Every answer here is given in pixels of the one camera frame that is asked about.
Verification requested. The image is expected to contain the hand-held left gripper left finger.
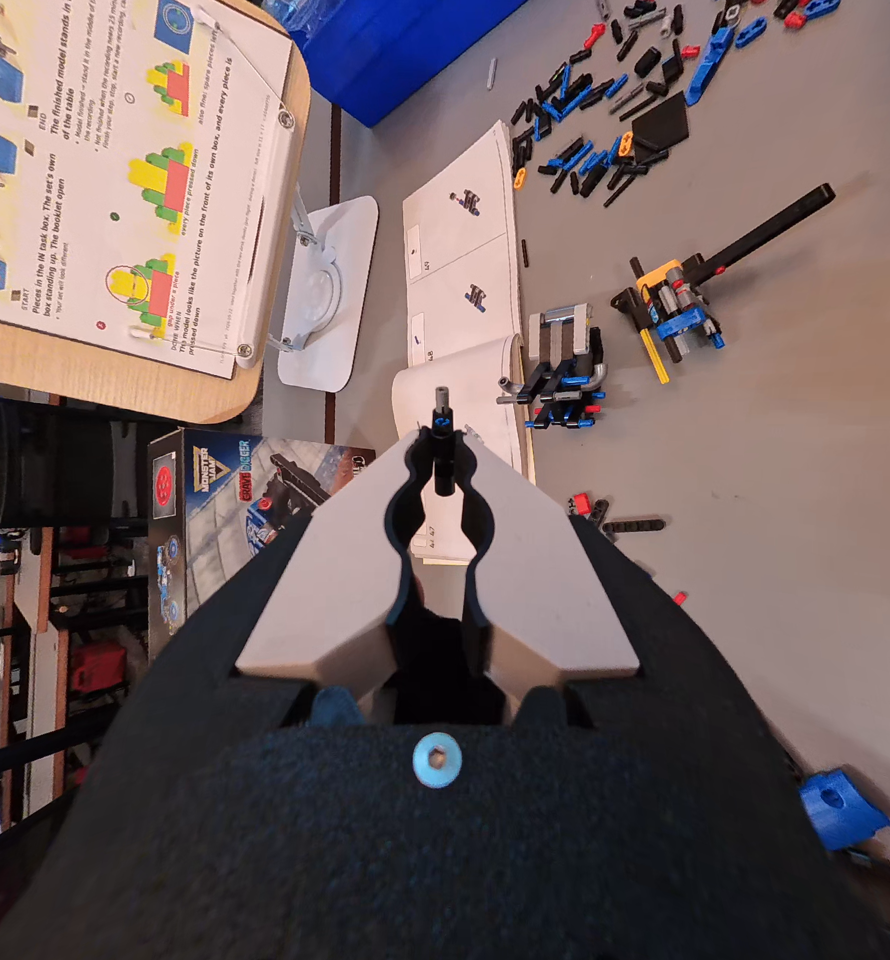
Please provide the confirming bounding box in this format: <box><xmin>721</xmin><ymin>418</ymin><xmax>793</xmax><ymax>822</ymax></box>
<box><xmin>235</xmin><ymin>427</ymin><xmax>427</xmax><ymax>723</ymax></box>

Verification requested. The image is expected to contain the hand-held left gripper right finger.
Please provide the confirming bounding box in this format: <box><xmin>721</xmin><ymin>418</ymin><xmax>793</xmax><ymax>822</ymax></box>
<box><xmin>454</xmin><ymin>429</ymin><xmax>642</xmax><ymax>700</ymax></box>

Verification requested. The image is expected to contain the small black lego subassembly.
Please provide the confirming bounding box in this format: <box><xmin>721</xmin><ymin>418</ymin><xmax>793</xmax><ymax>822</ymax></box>
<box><xmin>430</xmin><ymin>386</ymin><xmax>462</xmax><ymax>498</ymax></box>

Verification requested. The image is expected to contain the lego assembly with yellow axle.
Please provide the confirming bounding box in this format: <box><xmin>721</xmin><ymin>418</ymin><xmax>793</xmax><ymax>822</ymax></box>
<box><xmin>610</xmin><ymin>183</ymin><xmax>838</xmax><ymax>386</ymax></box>

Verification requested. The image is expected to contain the lego set box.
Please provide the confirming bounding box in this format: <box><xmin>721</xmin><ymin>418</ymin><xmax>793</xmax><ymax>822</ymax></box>
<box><xmin>147</xmin><ymin>429</ymin><xmax>377</xmax><ymax>665</ymax></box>

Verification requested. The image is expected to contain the grey black lego chassis assembly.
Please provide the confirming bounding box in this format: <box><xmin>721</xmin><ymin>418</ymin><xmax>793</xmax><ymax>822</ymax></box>
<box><xmin>496</xmin><ymin>302</ymin><xmax>609</xmax><ymax>431</ymax></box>

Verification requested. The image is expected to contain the black square lego plate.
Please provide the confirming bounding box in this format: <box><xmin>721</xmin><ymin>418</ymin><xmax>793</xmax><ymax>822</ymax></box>
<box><xmin>629</xmin><ymin>93</ymin><xmax>693</xmax><ymax>166</ymax></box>

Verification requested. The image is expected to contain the pile of small lego pieces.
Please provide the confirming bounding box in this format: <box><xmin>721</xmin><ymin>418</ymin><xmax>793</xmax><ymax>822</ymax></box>
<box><xmin>508</xmin><ymin>0</ymin><xmax>843</xmax><ymax>210</ymax></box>

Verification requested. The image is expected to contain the long blue lego panel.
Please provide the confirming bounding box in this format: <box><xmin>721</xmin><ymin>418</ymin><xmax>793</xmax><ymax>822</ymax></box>
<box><xmin>683</xmin><ymin>26</ymin><xmax>738</xmax><ymax>108</ymax></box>

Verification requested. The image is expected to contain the white stand base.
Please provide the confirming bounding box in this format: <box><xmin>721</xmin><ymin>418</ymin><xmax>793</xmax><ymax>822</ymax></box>
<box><xmin>267</xmin><ymin>187</ymin><xmax>380</xmax><ymax>393</ymax></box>

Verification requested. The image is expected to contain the black office chair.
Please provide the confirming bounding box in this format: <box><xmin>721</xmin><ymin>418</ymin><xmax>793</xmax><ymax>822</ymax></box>
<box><xmin>0</xmin><ymin>396</ymin><xmax>151</xmax><ymax>531</ymax></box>

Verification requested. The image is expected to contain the wooden board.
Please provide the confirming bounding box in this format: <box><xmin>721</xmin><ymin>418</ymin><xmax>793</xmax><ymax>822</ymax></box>
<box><xmin>0</xmin><ymin>0</ymin><xmax>313</xmax><ymax>426</ymax></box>

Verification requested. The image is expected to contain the blue printed plastic part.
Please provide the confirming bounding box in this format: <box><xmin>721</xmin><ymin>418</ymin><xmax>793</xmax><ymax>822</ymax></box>
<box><xmin>799</xmin><ymin>766</ymin><xmax>890</xmax><ymax>853</ymax></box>

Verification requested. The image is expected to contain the open instruction booklet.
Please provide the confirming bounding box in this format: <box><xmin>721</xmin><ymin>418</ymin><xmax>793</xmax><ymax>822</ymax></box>
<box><xmin>391</xmin><ymin>120</ymin><xmax>537</xmax><ymax>565</ymax></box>

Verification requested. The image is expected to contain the printed instruction sheet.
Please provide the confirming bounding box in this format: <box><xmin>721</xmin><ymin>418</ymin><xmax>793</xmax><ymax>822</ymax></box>
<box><xmin>0</xmin><ymin>0</ymin><xmax>296</xmax><ymax>381</ymax></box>

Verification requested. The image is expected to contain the blue plastic bin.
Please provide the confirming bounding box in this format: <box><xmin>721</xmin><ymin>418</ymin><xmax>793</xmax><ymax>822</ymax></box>
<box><xmin>276</xmin><ymin>0</ymin><xmax>530</xmax><ymax>129</ymax></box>

